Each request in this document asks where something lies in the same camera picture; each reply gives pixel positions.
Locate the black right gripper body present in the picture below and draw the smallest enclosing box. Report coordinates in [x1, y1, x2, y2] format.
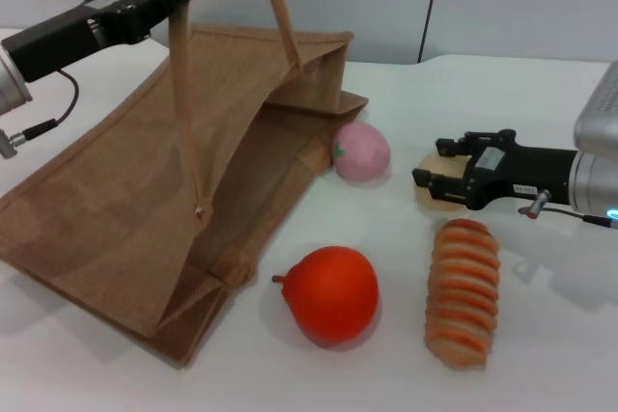
[463, 135, 579, 213]

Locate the orange red pear toy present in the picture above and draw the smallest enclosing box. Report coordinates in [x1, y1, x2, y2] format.
[271, 245, 380, 349]

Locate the right gripper cable with plug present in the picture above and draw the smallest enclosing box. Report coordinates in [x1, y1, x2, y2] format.
[516, 188, 618, 231]

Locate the gripper cable with plug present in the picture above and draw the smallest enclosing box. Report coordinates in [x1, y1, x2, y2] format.
[516, 188, 618, 231]
[0, 69, 81, 160]

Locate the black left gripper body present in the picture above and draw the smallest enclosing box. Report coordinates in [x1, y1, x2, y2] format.
[1, 0, 161, 84]

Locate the beige round egg yolk pastry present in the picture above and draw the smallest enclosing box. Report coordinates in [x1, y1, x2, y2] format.
[413, 151, 472, 213]

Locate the brown jute handbag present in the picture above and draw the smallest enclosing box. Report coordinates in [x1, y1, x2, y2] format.
[0, 0, 370, 371]

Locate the left gripper cable with plug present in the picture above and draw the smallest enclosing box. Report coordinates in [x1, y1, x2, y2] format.
[0, 69, 81, 160]

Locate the striped long bread loaf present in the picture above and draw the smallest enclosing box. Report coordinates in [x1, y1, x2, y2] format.
[423, 217, 502, 372]

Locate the pink peach bun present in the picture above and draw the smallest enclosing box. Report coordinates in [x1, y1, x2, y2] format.
[331, 122, 391, 183]

